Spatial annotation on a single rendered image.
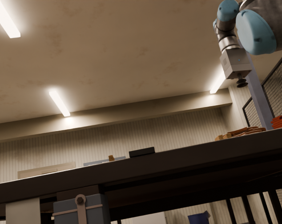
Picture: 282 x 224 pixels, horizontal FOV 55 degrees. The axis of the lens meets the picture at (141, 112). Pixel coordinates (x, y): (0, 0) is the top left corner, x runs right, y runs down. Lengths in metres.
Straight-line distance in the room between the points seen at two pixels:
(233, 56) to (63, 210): 0.82
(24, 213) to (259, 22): 0.79
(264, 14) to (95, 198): 0.63
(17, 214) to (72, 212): 0.17
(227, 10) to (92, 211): 0.84
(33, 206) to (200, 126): 6.45
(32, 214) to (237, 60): 0.90
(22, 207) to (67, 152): 6.07
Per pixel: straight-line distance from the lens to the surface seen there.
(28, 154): 7.19
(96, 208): 0.79
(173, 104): 6.35
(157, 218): 5.83
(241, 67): 1.14
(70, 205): 0.81
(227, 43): 1.19
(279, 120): 2.02
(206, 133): 7.13
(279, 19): 0.73
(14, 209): 0.90
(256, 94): 3.14
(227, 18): 1.14
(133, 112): 6.21
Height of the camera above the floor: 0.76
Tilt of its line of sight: 20 degrees up
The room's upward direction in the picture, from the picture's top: 11 degrees counter-clockwise
